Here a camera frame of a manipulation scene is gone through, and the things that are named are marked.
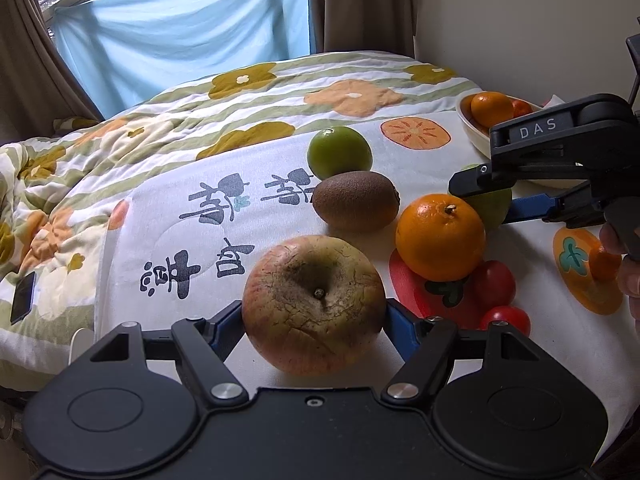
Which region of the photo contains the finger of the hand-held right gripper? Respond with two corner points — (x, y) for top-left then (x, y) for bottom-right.
(505, 182), (608, 225)
(448, 162), (501, 198)

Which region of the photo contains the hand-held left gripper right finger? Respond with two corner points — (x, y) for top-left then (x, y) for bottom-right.
(382, 299), (543, 403)

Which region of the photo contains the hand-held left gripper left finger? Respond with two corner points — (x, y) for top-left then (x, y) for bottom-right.
(90, 300), (249, 406)

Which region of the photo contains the green apple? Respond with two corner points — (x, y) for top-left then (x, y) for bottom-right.
(307, 126), (373, 181)
(462, 162), (513, 228)

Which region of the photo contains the cream bowl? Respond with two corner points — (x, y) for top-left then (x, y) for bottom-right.
(456, 91), (588, 190)

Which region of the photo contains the large orange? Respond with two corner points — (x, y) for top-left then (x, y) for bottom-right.
(395, 193), (487, 282)

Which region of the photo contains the large russet red apple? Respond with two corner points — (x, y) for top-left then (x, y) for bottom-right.
(241, 235), (387, 377)

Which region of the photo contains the brown kiwi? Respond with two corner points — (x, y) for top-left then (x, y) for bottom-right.
(312, 171), (401, 233)

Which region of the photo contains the person's right hand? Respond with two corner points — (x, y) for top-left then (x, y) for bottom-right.
(599, 222), (640, 321)

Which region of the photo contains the white printed cloth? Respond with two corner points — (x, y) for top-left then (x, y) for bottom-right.
(95, 80), (640, 441)

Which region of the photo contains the small mandarin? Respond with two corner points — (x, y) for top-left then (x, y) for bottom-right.
(589, 244), (622, 282)

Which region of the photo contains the brown curtain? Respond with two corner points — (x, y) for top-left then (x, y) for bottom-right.
(305, 0), (416, 58)
(0, 0), (103, 148)

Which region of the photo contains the black smartphone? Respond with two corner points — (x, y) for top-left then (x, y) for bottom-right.
(10, 270), (38, 326)

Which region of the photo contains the floral striped blanket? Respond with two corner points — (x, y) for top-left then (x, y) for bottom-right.
(0, 50), (493, 391)

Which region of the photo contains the light blue cloth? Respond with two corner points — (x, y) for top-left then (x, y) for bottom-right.
(52, 0), (313, 121)

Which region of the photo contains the black cable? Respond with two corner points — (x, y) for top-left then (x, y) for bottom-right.
(625, 35), (640, 111)

